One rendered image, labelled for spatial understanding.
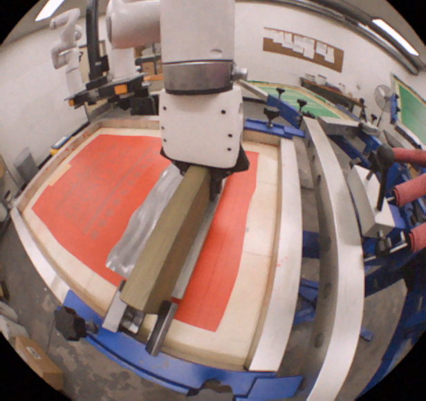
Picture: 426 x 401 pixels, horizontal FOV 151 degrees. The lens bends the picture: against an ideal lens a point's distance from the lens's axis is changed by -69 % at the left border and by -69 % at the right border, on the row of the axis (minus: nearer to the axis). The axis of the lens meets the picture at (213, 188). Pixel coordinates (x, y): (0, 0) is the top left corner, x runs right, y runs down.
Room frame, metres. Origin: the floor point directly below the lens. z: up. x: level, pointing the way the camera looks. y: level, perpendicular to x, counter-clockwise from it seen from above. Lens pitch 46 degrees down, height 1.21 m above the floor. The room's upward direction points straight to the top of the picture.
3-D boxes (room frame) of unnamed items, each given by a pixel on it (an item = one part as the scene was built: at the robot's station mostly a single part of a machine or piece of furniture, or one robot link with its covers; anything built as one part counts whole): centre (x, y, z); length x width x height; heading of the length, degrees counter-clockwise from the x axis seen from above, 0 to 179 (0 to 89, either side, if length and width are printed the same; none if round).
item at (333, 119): (0.84, -0.57, 1.05); 1.08 x 0.61 x 0.23; 13
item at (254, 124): (0.46, -0.08, 0.97); 0.30 x 0.05 x 0.07; 73
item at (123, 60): (0.75, 0.38, 1.21); 0.16 x 0.13 x 0.15; 165
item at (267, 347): (0.26, 0.23, 0.97); 0.79 x 0.58 x 0.04; 73
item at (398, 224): (0.10, -0.31, 1.02); 0.17 x 0.06 x 0.05; 73
